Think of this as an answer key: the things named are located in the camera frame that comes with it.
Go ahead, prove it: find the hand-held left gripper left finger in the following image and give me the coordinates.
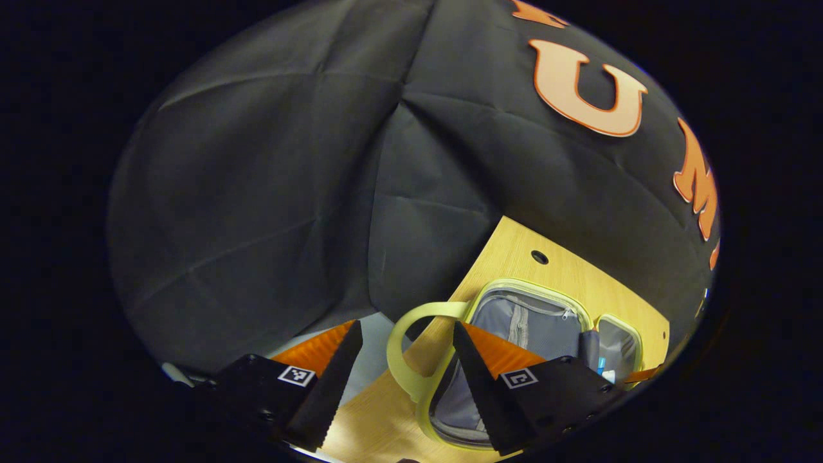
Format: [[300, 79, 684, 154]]
[[206, 320, 364, 453]]

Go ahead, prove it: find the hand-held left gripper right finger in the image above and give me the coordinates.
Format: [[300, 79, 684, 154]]
[[453, 322, 634, 456]]

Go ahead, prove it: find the pale yellow suitcase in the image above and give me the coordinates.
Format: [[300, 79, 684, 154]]
[[387, 278, 644, 451]]

